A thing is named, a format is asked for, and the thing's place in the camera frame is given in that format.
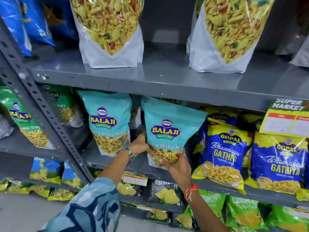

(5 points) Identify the yellow shelf price label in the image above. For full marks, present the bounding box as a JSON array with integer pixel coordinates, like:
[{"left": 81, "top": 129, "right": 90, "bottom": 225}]
[{"left": 259, "top": 99, "right": 309, "bottom": 138}]

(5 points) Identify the green sev snack packet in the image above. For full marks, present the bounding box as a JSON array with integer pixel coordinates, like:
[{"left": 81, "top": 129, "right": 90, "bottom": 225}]
[
  {"left": 45, "top": 85, "right": 84, "bottom": 128},
  {"left": 0, "top": 86, "right": 56, "bottom": 150}
]

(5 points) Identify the person's left hand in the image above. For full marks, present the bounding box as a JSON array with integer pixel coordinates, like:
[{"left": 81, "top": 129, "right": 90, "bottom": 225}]
[{"left": 128, "top": 133, "right": 156, "bottom": 156}]

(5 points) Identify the person's left forearm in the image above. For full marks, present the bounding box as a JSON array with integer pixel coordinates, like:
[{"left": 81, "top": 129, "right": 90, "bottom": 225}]
[{"left": 96, "top": 152, "right": 131, "bottom": 183}]

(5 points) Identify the teal snack mix packet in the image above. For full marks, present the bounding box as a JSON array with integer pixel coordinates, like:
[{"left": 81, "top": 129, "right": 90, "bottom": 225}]
[
  {"left": 130, "top": 95, "right": 142, "bottom": 129},
  {"left": 141, "top": 96, "right": 208, "bottom": 170},
  {"left": 77, "top": 90, "right": 132, "bottom": 157}
]

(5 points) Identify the small shelf price label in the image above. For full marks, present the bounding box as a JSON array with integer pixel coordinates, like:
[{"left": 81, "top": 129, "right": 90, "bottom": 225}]
[{"left": 122, "top": 171, "right": 149, "bottom": 187}]

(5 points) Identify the yellow green chips packet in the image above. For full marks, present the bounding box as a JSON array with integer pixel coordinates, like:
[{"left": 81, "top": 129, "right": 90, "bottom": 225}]
[
  {"left": 47, "top": 188, "right": 77, "bottom": 201},
  {"left": 5, "top": 181, "right": 52, "bottom": 198}
]

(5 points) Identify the silver wrist bracelet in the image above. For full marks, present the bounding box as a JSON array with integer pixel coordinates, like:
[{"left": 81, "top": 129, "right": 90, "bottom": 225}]
[{"left": 113, "top": 147, "right": 135, "bottom": 165}]

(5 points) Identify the red thread wristband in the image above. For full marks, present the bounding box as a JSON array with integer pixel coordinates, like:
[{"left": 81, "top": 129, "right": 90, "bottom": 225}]
[{"left": 184, "top": 184, "right": 199, "bottom": 202}]

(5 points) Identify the blue patterned shirt sleeve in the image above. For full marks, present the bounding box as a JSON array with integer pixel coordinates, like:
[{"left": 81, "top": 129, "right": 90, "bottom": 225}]
[{"left": 38, "top": 177, "right": 121, "bottom": 232}]

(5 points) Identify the white clear snack mix bag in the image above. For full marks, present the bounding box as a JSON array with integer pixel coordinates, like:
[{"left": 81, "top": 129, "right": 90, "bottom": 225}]
[
  {"left": 187, "top": 0, "right": 277, "bottom": 74},
  {"left": 69, "top": 0, "right": 145, "bottom": 69}
]

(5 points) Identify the grey metal shelf rack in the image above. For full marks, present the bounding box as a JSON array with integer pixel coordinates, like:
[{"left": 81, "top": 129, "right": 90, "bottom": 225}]
[{"left": 0, "top": 0, "right": 309, "bottom": 232}]

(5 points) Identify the person's right hand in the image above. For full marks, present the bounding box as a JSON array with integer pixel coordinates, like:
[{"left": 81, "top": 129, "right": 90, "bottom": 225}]
[{"left": 158, "top": 148, "right": 192, "bottom": 192}]

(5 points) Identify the person's right forearm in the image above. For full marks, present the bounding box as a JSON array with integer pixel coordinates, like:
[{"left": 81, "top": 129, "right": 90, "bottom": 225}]
[{"left": 186, "top": 187, "right": 231, "bottom": 232}]

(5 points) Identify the silver snack packet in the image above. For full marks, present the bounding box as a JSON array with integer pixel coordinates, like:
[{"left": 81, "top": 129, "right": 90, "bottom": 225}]
[
  {"left": 289, "top": 40, "right": 309, "bottom": 68},
  {"left": 0, "top": 115, "right": 14, "bottom": 140},
  {"left": 275, "top": 0, "right": 309, "bottom": 56}
]

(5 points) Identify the black ridged chips packet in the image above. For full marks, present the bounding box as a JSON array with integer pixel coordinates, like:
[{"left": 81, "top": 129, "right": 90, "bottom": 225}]
[
  {"left": 148, "top": 179, "right": 184, "bottom": 206},
  {"left": 175, "top": 214, "right": 201, "bottom": 230},
  {"left": 117, "top": 182, "right": 142, "bottom": 197},
  {"left": 143, "top": 208, "right": 172, "bottom": 224}
]

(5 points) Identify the blue yellow snack packet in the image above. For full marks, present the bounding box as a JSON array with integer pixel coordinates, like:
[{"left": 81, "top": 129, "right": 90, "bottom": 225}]
[
  {"left": 191, "top": 124, "right": 254, "bottom": 195},
  {"left": 199, "top": 107, "right": 239, "bottom": 133},
  {"left": 244, "top": 131, "right": 309, "bottom": 201}
]

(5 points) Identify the blue yellow chips packet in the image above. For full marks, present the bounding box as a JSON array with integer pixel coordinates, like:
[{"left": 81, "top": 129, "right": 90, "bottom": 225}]
[
  {"left": 61, "top": 162, "right": 85, "bottom": 190},
  {"left": 29, "top": 157, "right": 64, "bottom": 185}
]

